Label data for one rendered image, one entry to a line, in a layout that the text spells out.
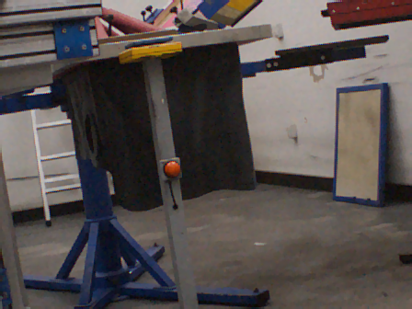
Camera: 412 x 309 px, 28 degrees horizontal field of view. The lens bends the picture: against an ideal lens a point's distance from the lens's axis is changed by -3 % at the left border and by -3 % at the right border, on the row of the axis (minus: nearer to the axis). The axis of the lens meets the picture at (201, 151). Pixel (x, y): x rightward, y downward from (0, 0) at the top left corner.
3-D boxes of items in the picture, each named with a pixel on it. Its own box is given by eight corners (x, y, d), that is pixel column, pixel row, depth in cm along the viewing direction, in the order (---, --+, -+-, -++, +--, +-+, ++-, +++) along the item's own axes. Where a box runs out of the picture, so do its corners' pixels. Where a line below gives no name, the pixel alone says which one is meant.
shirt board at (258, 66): (388, 57, 356) (385, 39, 355) (392, 55, 316) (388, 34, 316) (97, 99, 383) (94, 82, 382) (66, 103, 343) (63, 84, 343)
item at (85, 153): (133, 175, 233) (116, 60, 231) (104, 180, 231) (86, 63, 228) (100, 169, 277) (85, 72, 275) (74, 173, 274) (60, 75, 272)
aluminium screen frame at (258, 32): (272, 37, 235) (270, 23, 234) (69, 63, 216) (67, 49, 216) (188, 60, 309) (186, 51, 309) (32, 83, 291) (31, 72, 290)
